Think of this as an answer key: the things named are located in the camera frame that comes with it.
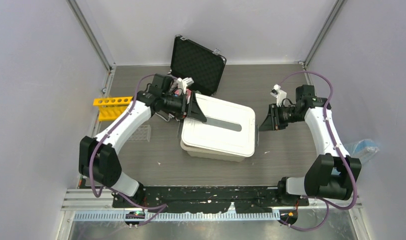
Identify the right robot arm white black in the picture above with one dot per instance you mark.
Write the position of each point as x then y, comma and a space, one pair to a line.
334, 172

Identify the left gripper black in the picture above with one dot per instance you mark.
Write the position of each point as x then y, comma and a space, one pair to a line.
191, 109

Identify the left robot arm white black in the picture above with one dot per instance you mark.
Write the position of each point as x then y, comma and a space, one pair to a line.
98, 155

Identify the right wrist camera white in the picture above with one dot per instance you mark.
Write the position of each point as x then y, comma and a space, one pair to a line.
278, 94

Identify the clear plastic well plate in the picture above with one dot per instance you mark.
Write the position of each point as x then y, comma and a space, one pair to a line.
142, 133

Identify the white bin lid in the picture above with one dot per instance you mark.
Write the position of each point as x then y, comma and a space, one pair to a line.
221, 110

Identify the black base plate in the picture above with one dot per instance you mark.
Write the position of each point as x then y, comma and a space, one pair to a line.
214, 199

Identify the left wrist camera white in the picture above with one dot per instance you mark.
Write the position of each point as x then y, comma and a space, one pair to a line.
182, 84

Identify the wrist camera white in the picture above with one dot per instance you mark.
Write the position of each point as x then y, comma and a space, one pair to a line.
182, 84
278, 94

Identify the black poker chip case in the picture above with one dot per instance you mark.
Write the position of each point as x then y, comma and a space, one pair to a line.
189, 60

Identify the yellow test tube rack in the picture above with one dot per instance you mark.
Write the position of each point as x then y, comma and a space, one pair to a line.
110, 108

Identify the blue plastic bag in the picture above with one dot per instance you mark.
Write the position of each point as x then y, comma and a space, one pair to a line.
364, 149

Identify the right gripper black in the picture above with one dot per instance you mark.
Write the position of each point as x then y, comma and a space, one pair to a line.
273, 121

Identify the beige plastic bin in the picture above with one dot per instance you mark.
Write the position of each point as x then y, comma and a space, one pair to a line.
219, 140

